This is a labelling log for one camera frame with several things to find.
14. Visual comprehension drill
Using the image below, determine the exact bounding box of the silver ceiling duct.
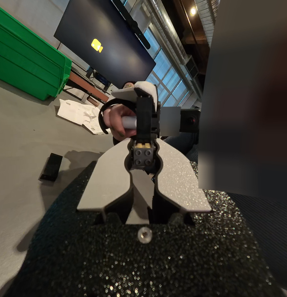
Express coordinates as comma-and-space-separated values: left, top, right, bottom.
146, 0, 204, 98

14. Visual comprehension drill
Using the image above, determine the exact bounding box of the black monitor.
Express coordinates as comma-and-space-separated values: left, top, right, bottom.
54, 0, 156, 87

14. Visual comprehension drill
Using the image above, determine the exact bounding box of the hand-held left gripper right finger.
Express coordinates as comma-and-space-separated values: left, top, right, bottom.
154, 138, 212, 222

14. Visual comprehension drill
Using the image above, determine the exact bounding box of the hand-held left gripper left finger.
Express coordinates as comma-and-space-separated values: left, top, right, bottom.
77, 138, 134, 221

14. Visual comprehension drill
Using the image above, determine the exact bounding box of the flat white printed paper bag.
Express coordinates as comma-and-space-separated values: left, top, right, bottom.
57, 99, 111, 135

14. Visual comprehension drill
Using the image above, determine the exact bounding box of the grey and yellow brick assembly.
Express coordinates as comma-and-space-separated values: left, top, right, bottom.
132, 140, 156, 170

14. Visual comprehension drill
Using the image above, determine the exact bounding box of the brown-panel metal table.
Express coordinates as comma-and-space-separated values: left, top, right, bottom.
63, 68, 111, 105

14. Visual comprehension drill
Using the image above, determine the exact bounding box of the person's right hand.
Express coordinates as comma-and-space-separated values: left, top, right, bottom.
104, 104, 137, 142

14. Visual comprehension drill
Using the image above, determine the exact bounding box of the grey desk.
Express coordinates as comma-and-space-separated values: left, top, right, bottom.
0, 78, 199, 297

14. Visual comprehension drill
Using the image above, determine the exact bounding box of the green plastic bin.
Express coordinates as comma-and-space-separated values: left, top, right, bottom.
0, 5, 72, 101

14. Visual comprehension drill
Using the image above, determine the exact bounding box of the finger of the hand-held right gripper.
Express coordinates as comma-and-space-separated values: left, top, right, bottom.
111, 81, 159, 106

